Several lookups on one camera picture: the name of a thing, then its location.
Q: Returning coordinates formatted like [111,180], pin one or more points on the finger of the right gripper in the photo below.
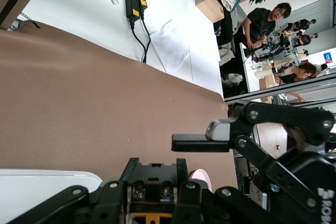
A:
[199,143]

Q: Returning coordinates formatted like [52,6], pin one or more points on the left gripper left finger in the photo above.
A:
[78,203]

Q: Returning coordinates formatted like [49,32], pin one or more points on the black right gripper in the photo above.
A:
[315,174]

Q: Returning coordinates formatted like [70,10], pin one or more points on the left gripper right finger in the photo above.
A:
[199,205]

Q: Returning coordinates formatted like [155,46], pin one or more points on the white lidded box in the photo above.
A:
[39,184]

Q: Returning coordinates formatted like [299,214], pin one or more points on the brown cardboard box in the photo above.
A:
[210,5]

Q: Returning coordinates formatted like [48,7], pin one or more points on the pink round plate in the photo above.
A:
[202,178]

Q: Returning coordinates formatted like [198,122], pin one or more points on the white paper sheet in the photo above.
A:
[170,48]

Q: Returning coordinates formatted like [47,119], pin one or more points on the person with reddish hair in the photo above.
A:
[302,73]

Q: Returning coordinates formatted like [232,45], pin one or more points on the person in black shirt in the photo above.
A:
[260,24]

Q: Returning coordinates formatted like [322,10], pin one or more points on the aluminium frame beam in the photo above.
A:
[275,90]

